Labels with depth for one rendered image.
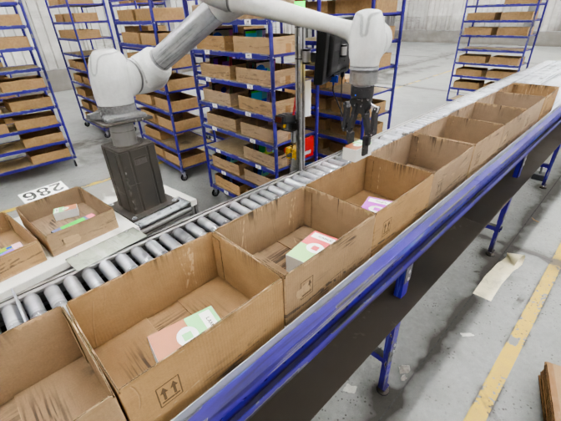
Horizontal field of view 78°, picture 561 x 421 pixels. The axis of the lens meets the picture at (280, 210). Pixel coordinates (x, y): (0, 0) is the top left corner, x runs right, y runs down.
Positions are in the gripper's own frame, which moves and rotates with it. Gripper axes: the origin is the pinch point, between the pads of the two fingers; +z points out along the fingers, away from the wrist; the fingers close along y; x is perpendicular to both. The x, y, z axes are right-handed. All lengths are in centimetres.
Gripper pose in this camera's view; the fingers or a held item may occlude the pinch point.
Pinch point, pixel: (357, 144)
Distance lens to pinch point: 127.6
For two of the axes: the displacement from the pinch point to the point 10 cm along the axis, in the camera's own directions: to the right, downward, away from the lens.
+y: -7.0, -3.4, 6.3
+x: -7.2, 3.7, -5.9
